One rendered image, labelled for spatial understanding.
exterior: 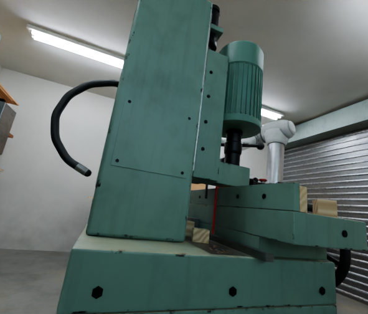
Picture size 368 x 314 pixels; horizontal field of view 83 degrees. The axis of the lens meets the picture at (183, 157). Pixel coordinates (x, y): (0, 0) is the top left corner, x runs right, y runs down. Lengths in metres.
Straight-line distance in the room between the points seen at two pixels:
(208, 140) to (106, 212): 0.33
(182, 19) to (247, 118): 0.35
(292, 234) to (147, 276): 0.27
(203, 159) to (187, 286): 0.32
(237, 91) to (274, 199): 0.38
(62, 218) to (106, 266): 3.56
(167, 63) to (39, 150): 3.60
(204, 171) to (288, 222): 0.25
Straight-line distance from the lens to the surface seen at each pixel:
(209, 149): 0.61
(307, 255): 0.62
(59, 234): 3.96
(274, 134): 1.48
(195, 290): 0.44
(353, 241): 0.58
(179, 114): 0.55
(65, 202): 3.92
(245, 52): 0.82
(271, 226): 0.49
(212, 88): 0.69
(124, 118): 0.51
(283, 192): 0.47
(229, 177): 0.67
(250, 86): 0.76
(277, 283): 0.54
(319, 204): 0.60
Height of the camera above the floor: 0.88
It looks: 14 degrees up
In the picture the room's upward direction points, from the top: 7 degrees clockwise
